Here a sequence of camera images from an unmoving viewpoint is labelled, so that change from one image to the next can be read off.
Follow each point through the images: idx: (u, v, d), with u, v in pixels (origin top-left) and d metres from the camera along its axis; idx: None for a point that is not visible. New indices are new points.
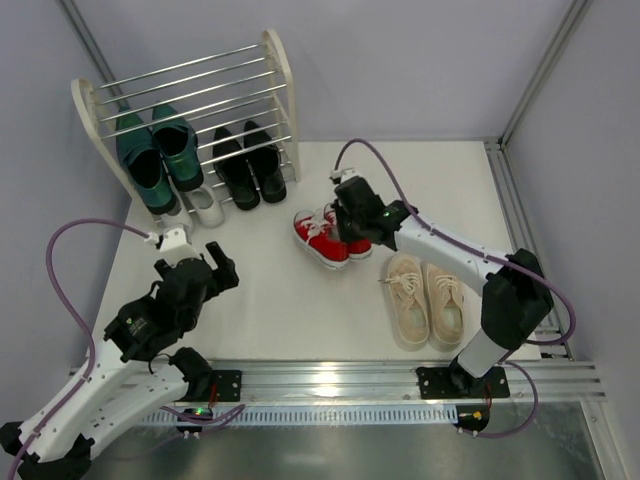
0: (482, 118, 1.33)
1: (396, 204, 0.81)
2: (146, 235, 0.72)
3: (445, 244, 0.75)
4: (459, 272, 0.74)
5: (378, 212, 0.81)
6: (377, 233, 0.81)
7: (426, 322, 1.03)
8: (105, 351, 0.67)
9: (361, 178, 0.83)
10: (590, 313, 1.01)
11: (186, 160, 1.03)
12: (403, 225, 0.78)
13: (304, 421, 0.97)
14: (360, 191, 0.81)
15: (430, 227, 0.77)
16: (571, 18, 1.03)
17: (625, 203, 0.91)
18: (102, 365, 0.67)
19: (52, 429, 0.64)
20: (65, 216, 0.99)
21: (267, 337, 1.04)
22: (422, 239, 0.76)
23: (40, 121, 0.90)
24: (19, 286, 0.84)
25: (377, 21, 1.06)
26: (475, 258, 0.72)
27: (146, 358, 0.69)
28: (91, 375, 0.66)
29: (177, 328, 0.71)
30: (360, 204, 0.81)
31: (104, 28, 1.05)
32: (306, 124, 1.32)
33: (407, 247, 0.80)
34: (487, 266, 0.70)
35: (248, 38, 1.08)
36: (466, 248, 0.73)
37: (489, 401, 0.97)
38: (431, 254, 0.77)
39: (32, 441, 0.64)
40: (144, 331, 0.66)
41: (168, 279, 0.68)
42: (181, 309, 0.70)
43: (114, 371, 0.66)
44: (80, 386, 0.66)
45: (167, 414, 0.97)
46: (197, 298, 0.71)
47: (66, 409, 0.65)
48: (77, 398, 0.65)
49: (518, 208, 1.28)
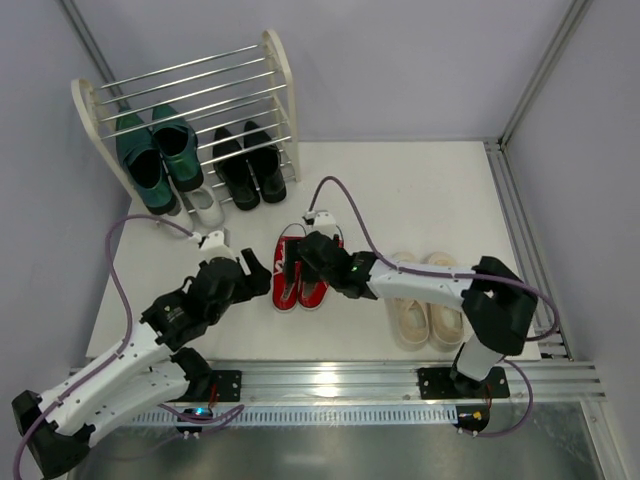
0: (482, 119, 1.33)
1: (363, 255, 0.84)
2: (191, 235, 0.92)
3: (412, 275, 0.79)
4: (436, 298, 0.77)
5: (347, 268, 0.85)
6: (354, 288, 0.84)
7: (426, 322, 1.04)
8: (140, 332, 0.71)
9: (321, 233, 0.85)
10: (591, 313, 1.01)
11: (186, 160, 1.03)
12: (372, 272, 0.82)
13: (304, 421, 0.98)
14: (327, 247, 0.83)
15: (396, 266, 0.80)
16: (572, 17, 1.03)
17: (626, 203, 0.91)
18: (135, 345, 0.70)
19: (75, 400, 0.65)
20: (65, 216, 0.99)
21: (267, 337, 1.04)
22: (391, 279, 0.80)
23: (40, 120, 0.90)
24: (18, 286, 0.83)
25: (377, 21, 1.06)
26: (445, 281, 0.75)
27: (175, 347, 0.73)
28: (123, 352, 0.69)
29: (207, 320, 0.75)
30: (328, 262, 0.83)
31: (105, 27, 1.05)
32: (306, 124, 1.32)
33: (383, 293, 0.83)
34: (458, 286, 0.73)
35: (249, 38, 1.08)
36: (434, 274, 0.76)
37: (489, 401, 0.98)
38: (405, 291, 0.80)
39: (52, 411, 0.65)
40: (179, 320, 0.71)
41: (201, 275, 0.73)
42: (212, 303, 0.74)
43: (146, 351, 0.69)
44: (111, 362, 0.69)
45: (167, 414, 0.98)
46: (226, 295, 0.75)
47: (94, 383, 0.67)
48: (106, 373, 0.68)
49: (519, 209, 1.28)
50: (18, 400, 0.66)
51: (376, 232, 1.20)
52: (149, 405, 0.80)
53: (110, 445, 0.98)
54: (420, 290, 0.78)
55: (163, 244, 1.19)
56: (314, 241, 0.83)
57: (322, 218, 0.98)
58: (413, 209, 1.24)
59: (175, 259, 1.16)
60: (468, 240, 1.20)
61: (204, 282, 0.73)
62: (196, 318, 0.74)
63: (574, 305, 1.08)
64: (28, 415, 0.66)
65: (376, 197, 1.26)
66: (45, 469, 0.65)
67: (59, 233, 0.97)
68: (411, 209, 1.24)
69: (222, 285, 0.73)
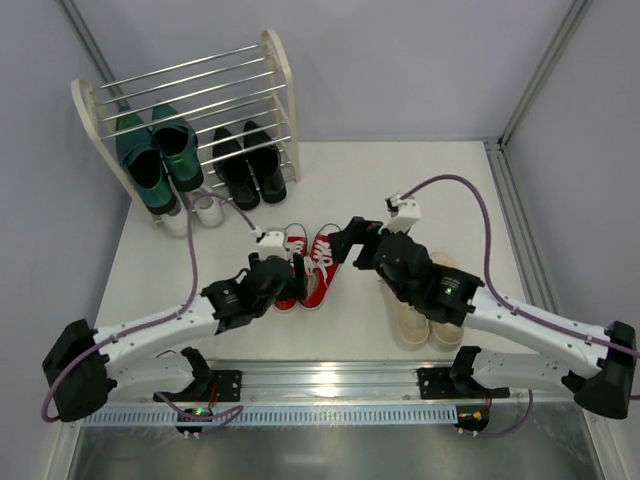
0: (483, 119, 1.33)
1: (452, 274, 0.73)
2: (252, 228, 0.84)
3: (533, 322, 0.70)
4: (551, 352, 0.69)
5: (437, 287, 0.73)
6: (439, 311, 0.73)
7: (425, 322, 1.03)
8: (199, 303, 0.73)
9: (417, 244, 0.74)
10: (592, 313, 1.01)
11: (186, 160, 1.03)
12: (474, 302, 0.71)
13: (304, 421, 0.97)
14: (420, 261, 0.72)
15: (512, 307, 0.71)
16: (571, 18, 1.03)
17: (626, 203, 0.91)
18: (193, 312, 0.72)
19: (129, 343, 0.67)
20: (65, 216, 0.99)
21: (267, 337, 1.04)
22: (502, 319, 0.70)
23: (40, 120, 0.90)
24: (18, 286, 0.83)
25: (377, 21, 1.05)
26: (576, 341, 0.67)
27: (221, 329, 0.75)
28: (182, 314, 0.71)
29: (254, 312, 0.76)
30: (417, 276, 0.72)
31: (105, 28, 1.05)
32: (306, 125, 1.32)
33: (478, 326, 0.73)
34: (593, 351, 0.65)
35: (248, 39, 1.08)
36: (563, 330, 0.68)
37: (489, 401, 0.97)
38: (511, 334, 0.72)
39: (106, 344, 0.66)
40: (229, 305, 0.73)
41: (256, 268, 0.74)
42: (261, 298, 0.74)
43: (202, 321, 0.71)
44: (168, 320, 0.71)
45: (168, 414, 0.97)
46: (276, 291, 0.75)
47: (150, 333, 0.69)
48: (164, 328, 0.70)
49: (519, 208, 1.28)
50: (74, 325, 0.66)
51: None
52: (156, 385, 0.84)
53: (109, 445, 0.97)
54: (535, 340, 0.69)
55: (163, 244, 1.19)
56: (407, 253, 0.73)
57: (408, 208, 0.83)
58: None
59: (175, 259, 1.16)
60: (469, 240, 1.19)
61: (260, 276, 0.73)
62: (245, 308, 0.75)
63: (574, 305, 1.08)
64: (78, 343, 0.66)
65: (377, 197, 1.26)
66: (63, 405, 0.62)
67: (59, 233, 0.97)
68: None
69: (276, 281, 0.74)
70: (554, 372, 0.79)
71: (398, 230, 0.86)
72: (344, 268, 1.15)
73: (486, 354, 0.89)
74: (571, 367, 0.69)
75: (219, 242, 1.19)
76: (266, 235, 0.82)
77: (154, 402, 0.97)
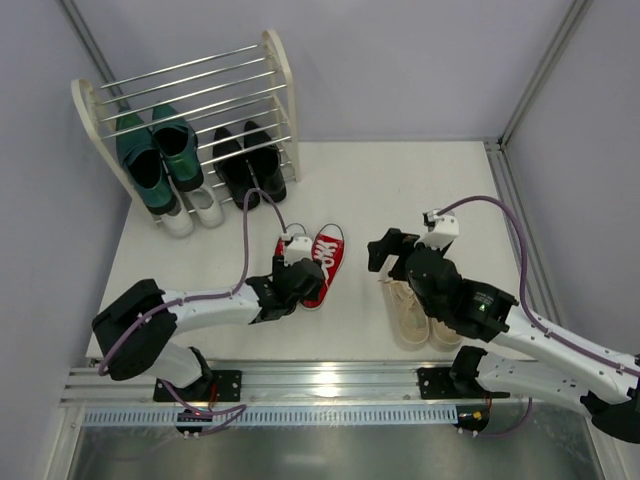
0: (483, 119, 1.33)
1: (485, 290, 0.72)
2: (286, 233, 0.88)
3: (568, 348, 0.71)
4: (580, 377, 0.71)
5: (471, 303, 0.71)
6: (471, 327, 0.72)
7: (426, 322, 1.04)
8: (246, 291, 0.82)
9: (448, 262, 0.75)
10: (592, 313, 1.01)
11: (186, 160, 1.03)
12: (508, 322, 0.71)
13: (304, 421, 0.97)
14: (448, 277, 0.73)
15: (547, 331, 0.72)
16: (571, 18, 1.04)
17: (626, 203, 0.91)
18: (242, 296, 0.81)
19: (192, 308, 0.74)
20: (65, 216, 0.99)
21: (267, 337, 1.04)
22: (535, 342, 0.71)
23: (40, 120, 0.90)
24: (19, 286, 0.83)
25: (377, 21, 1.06)
26: (608, 369, 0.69)
27: (260, 317, 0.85)
28: (235, 294, 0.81)
29: (287, 306, 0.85)
30: (446, 291, 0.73)
31: (105, 27, 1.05)
32: (306, 124, 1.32)
33: (507, 343, 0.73)
34: (624, 380, 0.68)
35: (248, 39, 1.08)
36: (596, 357, 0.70)
37: (489, 401, 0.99)
38: (541, 356, 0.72)
39: (173, 305, 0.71)
40: (267, 298, 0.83)
41: (292, 268, 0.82)
42: (295, 295, 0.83)
43: (248, 305, 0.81)
44: (224, 296, 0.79)
45: (168, 414, 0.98)
46: (308, 290, 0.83)
47: (207, 304, 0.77)
48: (221, 303, 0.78)
49: (519, 208, 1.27)
50: (149, 280, 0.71)
51: (377, 232, 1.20)
52: (166, 373, 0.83)
53: (109, 445, 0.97)
54: (566, 365, 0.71)
55: (163, 244, 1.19)
56: (436, 268, 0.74)
57: (447, 224, 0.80)
58: (414, 210, 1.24)
59: (175, 259, 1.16)
60: (468, 240, 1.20)
61: (293, 276, 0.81)
62: (279, 303, 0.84)
63: (574, 305, 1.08)
64: (143, 300, 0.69)
65: (376, 197, 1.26)
66: (125, 356, 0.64)
67: (59, 233, 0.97)
68: (410, 209, 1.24)
69: (307, 281, 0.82)
70: (570, 388, 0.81)
71: (431, 245, 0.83)
72: (344, 268, 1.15)
73: (492, 359, 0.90)
74: (598, 392, 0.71)
75: (220, 242, 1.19)
76: (295, 239, 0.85)
77: (155, 401, 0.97)
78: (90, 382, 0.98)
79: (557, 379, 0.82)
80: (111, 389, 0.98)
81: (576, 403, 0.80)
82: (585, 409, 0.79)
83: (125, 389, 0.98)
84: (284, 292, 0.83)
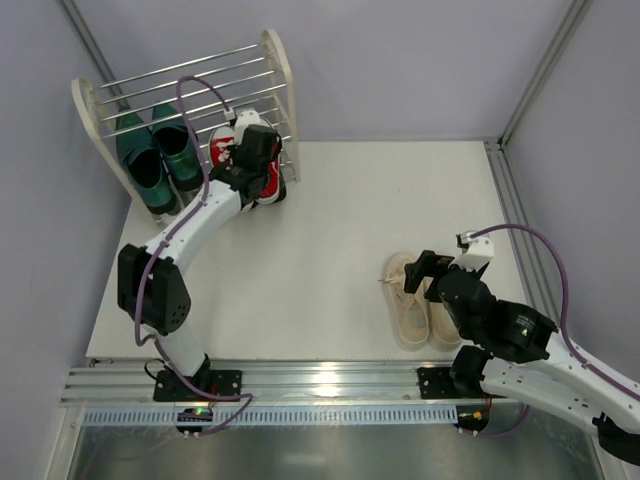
0: (483, 119, 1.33)
1: (527, 313, 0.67)
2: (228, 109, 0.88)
3: (599, 378, 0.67)
4: (606, 407, 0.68)
5: (511, 325, 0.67)
6: (508, 350, 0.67)
7: (426, 322, 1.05)
8: (216, 186, 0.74)
9: (479, 281, 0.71)
10: (592, 312, 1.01)
11: (185, 159, 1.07)
12: (548, 350, 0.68)
13: (304, 421, 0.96)
14: (482, 298, 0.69)
15: (585, 361, 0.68)
16: (571, 17, 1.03)
17: (628, 203, 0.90)
18: (214, 195, 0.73)
19: (180, 241, 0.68)
20: (64, 216, 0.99)
21: (268, 337, 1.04)
22: (573, 371, 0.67)
23: (40, 120, 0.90)
24: (18, 287, 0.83)
25: (375, 20, 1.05)
26: (636, 404, 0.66)
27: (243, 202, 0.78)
28: (207, 200, 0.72)
29: (262, 178, 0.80)
30: (482, 312, 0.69)
31: (105, 27, 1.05)
32: (306, 124, 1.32)
33: (540, 368, 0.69)
34: None
35: (248, 39, 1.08)
36: (626, 390, 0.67)
37: (489, 401, 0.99)
38: (571, 383, 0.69)
39: (162, 249, 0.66)
40: (240, 176, 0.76)
41: (246, 139, 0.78)
42: (263, 161, 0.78)
43: (225, 197, 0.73)
44: (199, 209, 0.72)
45: (167, 414, 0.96)
46: (271, 154, 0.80)
47: (191, 225, 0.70)
48: (198, 218, 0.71)
49: (519, 208, 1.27)
50: (121, 253, 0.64)
51: (376, 233, 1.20)
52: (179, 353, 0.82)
53: (109, 445, 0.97)
54: (592, 393, 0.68)
55: None
56: (467, 289, 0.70)
57: (482, 245, 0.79)
58: (413, 210, 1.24)
59: None
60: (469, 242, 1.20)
61: (252, 144, 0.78)
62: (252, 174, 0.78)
63: (575, 305, 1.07)
64: (135, 264, 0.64)
65: (376, 196, 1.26)
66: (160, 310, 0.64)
67: (59, 234, 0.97)
68: (409, 209, 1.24)
69: (267, 143, 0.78)
70: (582, 407, 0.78)
71: (465, 267, 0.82)
72: (344, 268, 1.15)
73: (500, 364, 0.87)
74: (616, 420, 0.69)
75: (219, 242, 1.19)
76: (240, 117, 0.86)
77: (155, 401, 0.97)
78: (91, 381, 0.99)
79: (568, 396, 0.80)
80: (112, 388, 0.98)
81: (586, 423, 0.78)
82: (594, 429, 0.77)
83: (126, 389, 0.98)
84: (251, 163, 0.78)
